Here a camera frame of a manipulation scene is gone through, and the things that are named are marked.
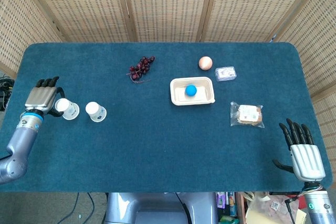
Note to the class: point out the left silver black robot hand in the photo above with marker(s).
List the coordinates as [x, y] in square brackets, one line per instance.
[40, 99]

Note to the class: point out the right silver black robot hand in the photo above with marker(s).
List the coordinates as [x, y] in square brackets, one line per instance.
[307, 161]

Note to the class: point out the white paper cup blue print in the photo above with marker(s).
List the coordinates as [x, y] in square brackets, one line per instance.
[69, 111]
[95, 112]

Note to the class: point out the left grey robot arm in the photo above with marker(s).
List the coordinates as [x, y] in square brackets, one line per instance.
[22, 134]

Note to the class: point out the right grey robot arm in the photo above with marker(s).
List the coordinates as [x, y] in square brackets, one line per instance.
[320, 208]

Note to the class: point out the pink plastic bag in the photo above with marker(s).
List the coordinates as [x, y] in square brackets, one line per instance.
[273, 208]

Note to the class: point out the woven rattan screen panel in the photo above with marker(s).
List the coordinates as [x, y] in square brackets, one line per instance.
[86, 6]
[21, 30]
[249, 6]
[315, 37]
[168, 6]

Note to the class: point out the sandwich in clear bag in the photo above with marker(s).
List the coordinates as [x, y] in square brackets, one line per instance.
[248, 115]

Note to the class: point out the colourful packages pile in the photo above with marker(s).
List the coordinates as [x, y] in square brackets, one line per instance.
[226, 205]

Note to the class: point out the dark red grape bunch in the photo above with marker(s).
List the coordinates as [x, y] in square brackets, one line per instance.
[140, 68]

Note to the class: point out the blue table cloth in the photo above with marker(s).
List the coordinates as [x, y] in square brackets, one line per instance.
[157, 142]

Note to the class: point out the blue ball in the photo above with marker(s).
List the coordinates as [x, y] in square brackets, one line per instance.
[191, 90]

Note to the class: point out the beige rectangular food container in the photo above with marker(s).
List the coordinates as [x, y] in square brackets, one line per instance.
[178, 98]

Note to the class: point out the peach coloured ball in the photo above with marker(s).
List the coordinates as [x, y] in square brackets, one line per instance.
[205, 63]

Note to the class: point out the grey robot torso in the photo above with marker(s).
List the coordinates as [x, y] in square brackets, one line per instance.
[147, 205]

